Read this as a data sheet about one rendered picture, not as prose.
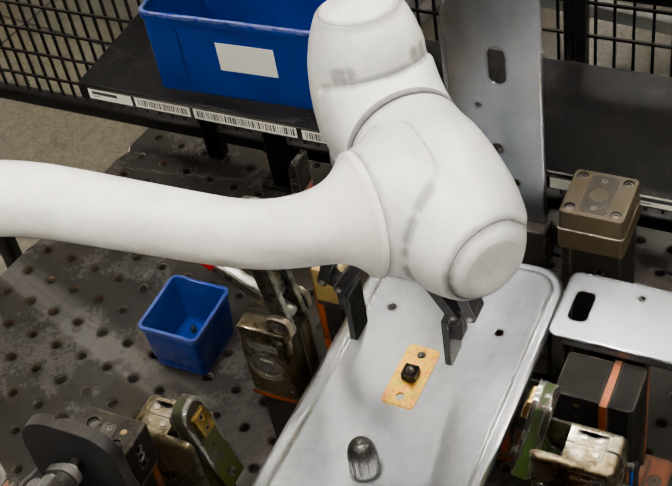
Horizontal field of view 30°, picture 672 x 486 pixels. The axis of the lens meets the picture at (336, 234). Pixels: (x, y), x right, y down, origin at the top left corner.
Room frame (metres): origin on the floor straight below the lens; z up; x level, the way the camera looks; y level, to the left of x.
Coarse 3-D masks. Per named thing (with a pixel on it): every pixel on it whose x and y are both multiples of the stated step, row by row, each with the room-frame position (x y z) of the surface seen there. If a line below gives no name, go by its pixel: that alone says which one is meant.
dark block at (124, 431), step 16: (80, 416) 0.80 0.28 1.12; (96, 416) 0.80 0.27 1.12; (112, 416) 0.79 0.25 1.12; (112, 432) 0.77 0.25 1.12; (128, 432) 0.77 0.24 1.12; (144, 432) 0.77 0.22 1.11; (128, 448) 0.75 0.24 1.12; (144, 448) 0.77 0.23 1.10; (128, 464) 0.74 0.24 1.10; (144, 464) 0.76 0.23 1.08; (144, 480) 0.75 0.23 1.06; (160, 480) 0.77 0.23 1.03
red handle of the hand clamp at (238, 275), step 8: (200, 264) 0.98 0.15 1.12; (216, 272) 0.97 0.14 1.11; (224, 272) 0.97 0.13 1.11; (232, 272) 0.97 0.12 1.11; (240, 272) 0.97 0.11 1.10; (232, 280) 0.96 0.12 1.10; (240, 280) 0.96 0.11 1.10; (248, 280) 0.96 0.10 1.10; (240, 288) 0.96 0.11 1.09; (248, 288) 0.95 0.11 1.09; (256, 288) 0.95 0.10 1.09; (256, 296) 0.95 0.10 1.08; (264, 304) 0.94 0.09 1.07; (288, 304) 0.94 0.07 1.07
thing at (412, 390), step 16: (416, 352) 0.89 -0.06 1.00; (432, 352) 0.89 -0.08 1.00; (400, 368) 0.88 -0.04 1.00; (416, 368) 0.86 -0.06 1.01; (432, 368) 0.87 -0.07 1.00; (400, 384) 0.85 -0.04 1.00; (416, 384) 0.85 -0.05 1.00; (384, 400) 0.84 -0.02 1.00; (400, 400) 0.83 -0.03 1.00; (416, 400) 0.83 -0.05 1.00
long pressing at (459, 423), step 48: (384, 288) 1.00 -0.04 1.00; (528, 288) 0.96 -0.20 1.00; (336, 336) 0.94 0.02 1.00; (384, 336) 0.93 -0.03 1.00; (432, 336) 0.92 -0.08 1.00; (480, 336) 0.90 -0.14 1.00; (528, 336) 0.89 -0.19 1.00; (336, 384) 0.87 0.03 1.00; (384, 384) 0.86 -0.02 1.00; (432, 384) 0.85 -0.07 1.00; (480, 384) 0.84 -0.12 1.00; (288, 432) 0.82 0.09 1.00; (336, 432) 0.81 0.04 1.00; (384, 432) 0.80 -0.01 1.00; (432, 432) 0.79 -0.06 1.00; (480, 432) 0.77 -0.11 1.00; (288, 480) 0.76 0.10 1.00; (336, 480) 0.75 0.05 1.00; (384, 480) 0.74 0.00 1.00; (432, 480) 0.73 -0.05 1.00; (480, 480) 0.72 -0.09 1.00
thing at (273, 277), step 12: (264, 276) 0.93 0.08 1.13; (276, 276) 0.95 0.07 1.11; (288, 276) 0.95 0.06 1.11; (264, 288) 0.93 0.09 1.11; (276, 288) 0.93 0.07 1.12; (288, 288) 0.95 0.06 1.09; (264, 300) 0.93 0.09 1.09; (276, 300) 0.92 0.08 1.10; (288, 300) 0.95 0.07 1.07; (300, 300) 0.94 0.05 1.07; (276, 312) 0.93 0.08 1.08; (288, 312) 0.92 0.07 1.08; (300, 312) 0.94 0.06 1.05
